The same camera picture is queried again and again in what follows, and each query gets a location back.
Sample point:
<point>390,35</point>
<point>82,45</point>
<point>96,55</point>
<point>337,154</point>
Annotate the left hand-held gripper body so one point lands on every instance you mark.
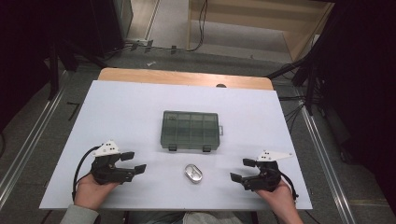
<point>107,172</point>

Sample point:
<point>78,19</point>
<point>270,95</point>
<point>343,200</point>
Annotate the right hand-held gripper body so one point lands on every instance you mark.
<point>264,180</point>

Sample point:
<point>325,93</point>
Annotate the small clear oval case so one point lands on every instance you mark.
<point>193,173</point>

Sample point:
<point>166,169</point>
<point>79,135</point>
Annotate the grey transparent compartment box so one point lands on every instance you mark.
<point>190,130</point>

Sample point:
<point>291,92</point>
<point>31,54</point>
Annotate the person's right hand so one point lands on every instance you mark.
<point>281,199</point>

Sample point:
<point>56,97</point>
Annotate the person's left hand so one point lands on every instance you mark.
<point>90,193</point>

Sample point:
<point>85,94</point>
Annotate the white table cover board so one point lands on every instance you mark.
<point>124,109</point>

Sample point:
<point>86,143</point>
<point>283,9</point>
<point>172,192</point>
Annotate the person's grey pants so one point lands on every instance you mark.
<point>193,217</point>

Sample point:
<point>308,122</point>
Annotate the white paper scrap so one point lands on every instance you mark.
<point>151,63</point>

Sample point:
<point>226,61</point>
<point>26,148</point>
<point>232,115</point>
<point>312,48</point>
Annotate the black metal stand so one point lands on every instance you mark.
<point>54,71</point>
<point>309,84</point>

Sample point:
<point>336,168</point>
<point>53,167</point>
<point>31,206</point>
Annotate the dark cabinet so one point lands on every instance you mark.
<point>106,25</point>

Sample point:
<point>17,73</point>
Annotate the light wooden shelf unit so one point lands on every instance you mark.
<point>249,18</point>

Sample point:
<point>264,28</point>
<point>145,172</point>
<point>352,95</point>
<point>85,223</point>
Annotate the metal floor rail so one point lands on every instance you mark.
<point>323,161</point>
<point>28,146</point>

